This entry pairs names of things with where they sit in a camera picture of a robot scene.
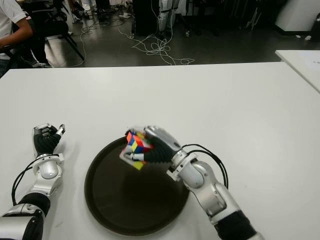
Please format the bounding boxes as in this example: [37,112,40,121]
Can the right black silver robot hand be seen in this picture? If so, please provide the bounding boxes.
[119,124,182,166]

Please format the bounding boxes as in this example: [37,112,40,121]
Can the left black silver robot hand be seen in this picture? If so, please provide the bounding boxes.
[32,122,67,157]

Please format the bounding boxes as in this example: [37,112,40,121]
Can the multicoloured Rubik's cube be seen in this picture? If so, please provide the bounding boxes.
[123,131,155,171]

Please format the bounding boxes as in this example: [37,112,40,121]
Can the dark brown round plate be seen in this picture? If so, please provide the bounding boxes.
[84,136,191,236]

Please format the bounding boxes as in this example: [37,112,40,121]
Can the black office chair armrest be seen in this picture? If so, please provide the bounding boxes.
[0,44,21,70]

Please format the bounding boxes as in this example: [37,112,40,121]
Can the person in black clothes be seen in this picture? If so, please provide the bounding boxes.
[22,0,52,69]

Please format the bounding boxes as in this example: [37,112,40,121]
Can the black chair with angled legs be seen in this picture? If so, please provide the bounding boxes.
[37,0,86,62]

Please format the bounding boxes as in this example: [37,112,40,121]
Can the silver humanoid robot legs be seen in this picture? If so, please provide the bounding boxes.
[157,0,180,39]

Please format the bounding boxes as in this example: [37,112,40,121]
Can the person in white shirt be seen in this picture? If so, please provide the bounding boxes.
[0,0,35,77]

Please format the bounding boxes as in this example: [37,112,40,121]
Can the black cabinet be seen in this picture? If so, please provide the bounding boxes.
[131,0,161,36]

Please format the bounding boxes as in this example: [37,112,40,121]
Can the black wheeled cart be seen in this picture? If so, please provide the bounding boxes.
[178,0,241,38]

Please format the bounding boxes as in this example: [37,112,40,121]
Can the silver folded stand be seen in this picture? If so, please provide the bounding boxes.
[243,6,261,31]

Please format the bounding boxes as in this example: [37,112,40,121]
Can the white side table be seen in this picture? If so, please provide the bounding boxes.
[274,49,320,95]

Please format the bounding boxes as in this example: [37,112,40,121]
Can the white pillar base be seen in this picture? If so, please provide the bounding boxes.
[273,0,320,33]

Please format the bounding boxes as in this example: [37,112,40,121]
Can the left arm black cables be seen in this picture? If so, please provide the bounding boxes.
[11,158,41,205]

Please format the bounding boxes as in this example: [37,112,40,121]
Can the arm black cables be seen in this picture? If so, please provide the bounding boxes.
[11,158,41,205]
[181,143,229,189]

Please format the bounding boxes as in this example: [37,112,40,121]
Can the right arm black cables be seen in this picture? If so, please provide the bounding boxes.
[181,143,229,189]

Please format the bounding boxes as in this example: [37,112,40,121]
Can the tangled white floor cable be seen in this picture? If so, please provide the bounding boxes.
[117,26,196,66]

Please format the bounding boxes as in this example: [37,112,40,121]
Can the thin white floor cable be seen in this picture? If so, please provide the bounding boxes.
[68,19,111,68]

